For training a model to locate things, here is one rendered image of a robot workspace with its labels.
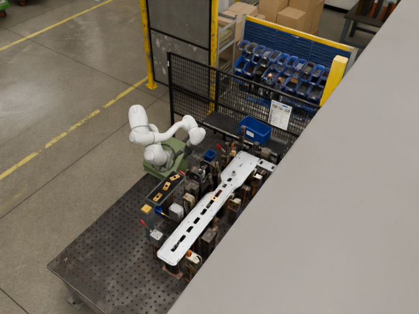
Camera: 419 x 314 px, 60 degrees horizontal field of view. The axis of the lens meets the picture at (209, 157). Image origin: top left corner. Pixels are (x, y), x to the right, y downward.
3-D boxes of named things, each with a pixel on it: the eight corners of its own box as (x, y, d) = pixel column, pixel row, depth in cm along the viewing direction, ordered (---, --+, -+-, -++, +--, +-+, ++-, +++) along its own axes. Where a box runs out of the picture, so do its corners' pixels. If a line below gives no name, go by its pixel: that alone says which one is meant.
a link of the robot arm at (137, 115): (146, 149, 355) (142, 129, 359) (162, 146, 356) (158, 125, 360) (128, 129, 280) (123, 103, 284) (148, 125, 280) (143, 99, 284)
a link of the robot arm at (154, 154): (154, 167, 356) (142, 166, 336) (151, 149, 359) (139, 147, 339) (168, 163, 351) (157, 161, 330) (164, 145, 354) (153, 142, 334)
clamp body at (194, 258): (197, 289, 287) (197, 267, 262) (183, 279, 293) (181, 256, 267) (205, 278, 294) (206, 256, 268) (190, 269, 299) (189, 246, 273)
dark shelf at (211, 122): (278, 156, 352) (279, 154, 350) (201, 123, 385) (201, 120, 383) (287, 143, 366) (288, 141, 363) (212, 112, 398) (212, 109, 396)
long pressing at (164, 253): (177, 269, 268) (177, 268, 266) (153, 254, 276) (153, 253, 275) (260, 159, 351) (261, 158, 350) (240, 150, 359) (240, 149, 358)
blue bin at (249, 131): (261, 146, 358) (263, 136, 348) (237, 132, 371) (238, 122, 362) (270, 137, 367) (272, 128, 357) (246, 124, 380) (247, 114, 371)
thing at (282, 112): (287, 131, 356) (293, 106, 335) (266, 123, 365) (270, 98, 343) (287, 130, 358) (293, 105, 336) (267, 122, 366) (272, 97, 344)
